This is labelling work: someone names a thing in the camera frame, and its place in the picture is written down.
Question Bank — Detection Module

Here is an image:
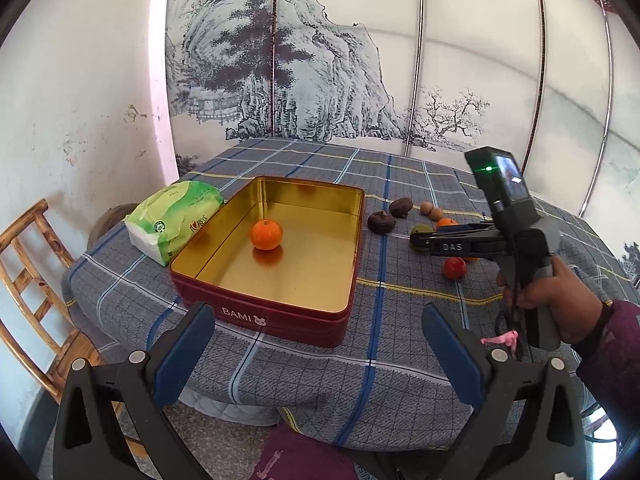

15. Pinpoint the small red tomato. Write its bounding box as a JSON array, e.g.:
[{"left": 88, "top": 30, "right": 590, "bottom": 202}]
[{"left": 442, "top": 257, "right": 468, "bottom": 282}]

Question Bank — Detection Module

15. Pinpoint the tan longan front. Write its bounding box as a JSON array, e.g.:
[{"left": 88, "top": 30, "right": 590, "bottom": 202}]
[{"left": 430, "top": 207, "right": 444, "bottom": 222}]

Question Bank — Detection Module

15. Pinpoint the tan longan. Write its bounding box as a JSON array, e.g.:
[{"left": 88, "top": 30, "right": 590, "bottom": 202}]
[
  {"left": 430, "top": 207, "right": 444, "bottom": 222},
  {"left": 420, "top": 202, "right": 434, "bottom": 216}
]

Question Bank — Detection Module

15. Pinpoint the tan longan back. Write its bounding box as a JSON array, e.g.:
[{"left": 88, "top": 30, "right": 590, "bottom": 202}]
[{"left": 420, "top": 202, "right": 434, "bottom": 216}]

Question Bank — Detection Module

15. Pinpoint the green lime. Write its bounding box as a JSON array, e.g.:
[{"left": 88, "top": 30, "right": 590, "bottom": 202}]
[{"left": 411, "top": 224, "right": 434, "bottom": 235}]

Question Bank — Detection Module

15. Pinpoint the dark brown chestnut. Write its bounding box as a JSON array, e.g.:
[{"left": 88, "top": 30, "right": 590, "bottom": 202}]
[{"left": 388, "top": 197, "right": 413, "bottom": 219}]

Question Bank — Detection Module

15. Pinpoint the brown water chestnut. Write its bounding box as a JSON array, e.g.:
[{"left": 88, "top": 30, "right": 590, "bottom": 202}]
[{"left": 367, "top": 210, "right": 396, "bottom": 235}]

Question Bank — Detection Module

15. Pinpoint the small orange mandarin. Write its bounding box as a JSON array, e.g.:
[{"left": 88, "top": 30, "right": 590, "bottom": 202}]
[{"left": 250, "top": 219, "right": 283, "bottom": 252}]

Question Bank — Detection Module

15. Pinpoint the purple sleeved right forearm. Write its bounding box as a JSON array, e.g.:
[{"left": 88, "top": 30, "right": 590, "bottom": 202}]
[{"left": 572, "top": 300, "right": 639, "bottom": 443}]

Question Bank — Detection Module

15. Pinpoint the person's right hand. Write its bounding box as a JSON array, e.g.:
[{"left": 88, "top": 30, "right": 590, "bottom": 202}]
[{"left": 496, "top": 256, "right": 603, "bottom": 344}]

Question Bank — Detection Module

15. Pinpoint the pink ribbon tag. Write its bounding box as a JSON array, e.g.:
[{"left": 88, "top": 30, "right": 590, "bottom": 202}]
[{"left": 480, "top": 330, "right": 518, "bottom": 353}]

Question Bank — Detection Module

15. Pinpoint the wooden chair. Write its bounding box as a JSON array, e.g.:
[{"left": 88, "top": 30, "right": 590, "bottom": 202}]
[{"left": 1, "top": 192, "right": 117, "bottom": 467}]

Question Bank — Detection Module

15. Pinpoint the blue plaid tablecloth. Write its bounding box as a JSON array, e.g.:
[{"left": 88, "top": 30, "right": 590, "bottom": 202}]
[{"left": 60, "top": 136, "right": 640, "bottom": 453}]

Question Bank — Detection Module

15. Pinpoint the landscape painted folding screen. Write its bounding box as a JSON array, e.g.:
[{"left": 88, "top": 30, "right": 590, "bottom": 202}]
[{"left": 165, "top": 0, "right": 639, "bottom": 281}]

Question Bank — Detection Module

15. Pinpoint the maroon cushion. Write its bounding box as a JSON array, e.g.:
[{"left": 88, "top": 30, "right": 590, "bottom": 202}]
[{"left": 250, "top": 422, "right": 358, "bottom": 480}]

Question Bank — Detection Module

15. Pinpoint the red gold toffee tin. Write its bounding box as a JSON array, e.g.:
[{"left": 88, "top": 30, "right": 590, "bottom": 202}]
[{"left": 169, "top": 176, "right": 364, "bottom": 348}]

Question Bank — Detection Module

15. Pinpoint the green tissue pack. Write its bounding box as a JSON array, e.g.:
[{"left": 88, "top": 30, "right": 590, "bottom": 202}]
[{"left": 124, "top": 181, "right": 224, "bottom": 266}]

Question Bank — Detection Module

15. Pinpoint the round grey stool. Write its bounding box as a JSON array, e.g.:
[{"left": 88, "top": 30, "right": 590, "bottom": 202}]
[{"left": 87, "top": 203, "right": 137, "bottom": 249}]

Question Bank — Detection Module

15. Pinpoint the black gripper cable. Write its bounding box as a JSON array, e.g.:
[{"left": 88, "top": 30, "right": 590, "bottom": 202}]
[{"left": 493, "top": 278, "right": 526, "bottom": 361}]

